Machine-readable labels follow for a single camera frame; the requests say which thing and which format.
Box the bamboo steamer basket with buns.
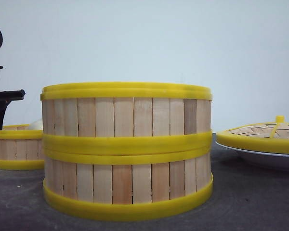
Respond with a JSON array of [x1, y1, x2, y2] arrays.
[[0, 124, 44, 170]]

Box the bamboo steamer basket yellow rims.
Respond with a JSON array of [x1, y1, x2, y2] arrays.
[[40, 82, 212, 163]]

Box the yellow woven bamboo steamer lid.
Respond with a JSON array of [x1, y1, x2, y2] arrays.
[[216, 115, 289, 154]]

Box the white steamed bun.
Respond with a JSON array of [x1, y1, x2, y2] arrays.
[[28, 119, 43, 130]]

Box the bottom bamboo steamer basket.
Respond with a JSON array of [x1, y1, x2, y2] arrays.
[[43, 147, 213, 220]]

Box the white plate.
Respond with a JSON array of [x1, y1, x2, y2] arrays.
[[215, 141, 289, 171]]

